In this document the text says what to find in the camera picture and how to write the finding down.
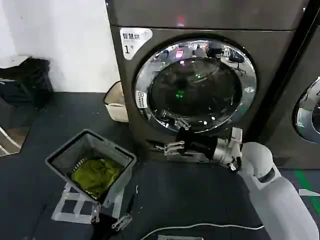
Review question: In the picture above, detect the white floor cable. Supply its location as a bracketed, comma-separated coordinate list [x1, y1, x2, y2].
[143, 222, 265, 240]

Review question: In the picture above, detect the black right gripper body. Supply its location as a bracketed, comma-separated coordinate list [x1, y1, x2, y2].
[174, 126, 219, 160]

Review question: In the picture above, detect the small white text sticker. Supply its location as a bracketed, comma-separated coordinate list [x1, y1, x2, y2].
[135, 90, 149, 109]

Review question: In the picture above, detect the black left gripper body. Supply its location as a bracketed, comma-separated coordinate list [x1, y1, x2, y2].
[90, 211, 120, 240]

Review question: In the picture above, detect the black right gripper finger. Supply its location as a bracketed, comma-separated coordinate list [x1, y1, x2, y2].
[149, 140, 186, 156]
[159, 108, 190, 131]

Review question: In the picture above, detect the grey flat device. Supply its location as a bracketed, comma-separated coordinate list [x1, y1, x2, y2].
[157, 234, 204, 240]

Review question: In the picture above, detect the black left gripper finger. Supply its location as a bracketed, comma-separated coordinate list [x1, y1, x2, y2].
[110, 185, 139, 230]
[90, 202, 102, 223]

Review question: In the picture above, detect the glossy brown leaning panel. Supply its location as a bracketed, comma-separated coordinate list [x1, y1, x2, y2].
[0, 95, 34, 158]

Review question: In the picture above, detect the grey plastic laundry basket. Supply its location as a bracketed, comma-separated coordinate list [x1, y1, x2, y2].
[44, 128, 138, 209]

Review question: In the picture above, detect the white frame basket stand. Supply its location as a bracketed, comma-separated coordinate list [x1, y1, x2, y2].
[50, 182, 126, 225]

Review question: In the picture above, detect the olive green cloth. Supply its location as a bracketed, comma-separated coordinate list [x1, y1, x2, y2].
[70, 156, 124, 199]

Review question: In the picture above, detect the white numeral sticker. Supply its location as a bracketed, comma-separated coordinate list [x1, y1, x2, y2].
[119, 27, 154, 61]

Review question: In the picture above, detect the grey dryer with numeral label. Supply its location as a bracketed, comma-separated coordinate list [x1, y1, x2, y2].
[106, 0, 305, 165]

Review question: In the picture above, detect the round chrome glass dryer door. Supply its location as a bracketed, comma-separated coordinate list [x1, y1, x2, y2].
[131, 37, 258, 137]
[291, 76, 320, 145]

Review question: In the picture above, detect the white waste bin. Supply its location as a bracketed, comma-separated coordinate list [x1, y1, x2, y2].
[104, 80, 130, 124]

